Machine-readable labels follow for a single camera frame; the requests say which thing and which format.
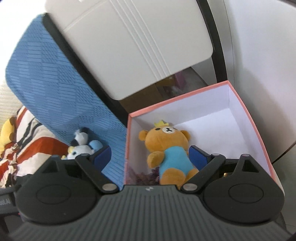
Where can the yellow plush toy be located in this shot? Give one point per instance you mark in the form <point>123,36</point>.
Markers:
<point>8,132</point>

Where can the purple sheer ribbon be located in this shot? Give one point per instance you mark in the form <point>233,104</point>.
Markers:
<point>143,179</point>

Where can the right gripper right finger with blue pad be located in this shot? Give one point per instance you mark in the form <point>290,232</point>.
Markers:
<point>220,175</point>

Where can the brown bear plush blue shirt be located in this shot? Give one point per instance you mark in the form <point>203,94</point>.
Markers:
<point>169,151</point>

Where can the black white panda plush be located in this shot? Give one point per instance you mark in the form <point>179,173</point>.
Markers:
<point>80,137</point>

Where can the white blue plush toy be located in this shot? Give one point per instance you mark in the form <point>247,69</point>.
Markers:
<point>90,148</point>

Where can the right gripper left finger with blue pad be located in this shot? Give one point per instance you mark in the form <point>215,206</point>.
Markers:
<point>82,174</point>

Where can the blue quilted bed cover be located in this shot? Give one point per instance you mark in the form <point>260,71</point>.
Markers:
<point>50,80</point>

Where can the pink storage box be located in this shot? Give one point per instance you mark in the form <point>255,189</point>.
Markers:
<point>215,117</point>

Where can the white cabinet door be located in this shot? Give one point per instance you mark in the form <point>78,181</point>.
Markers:
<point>134,44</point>

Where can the red white black blanket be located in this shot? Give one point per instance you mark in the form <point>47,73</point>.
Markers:
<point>33,145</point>

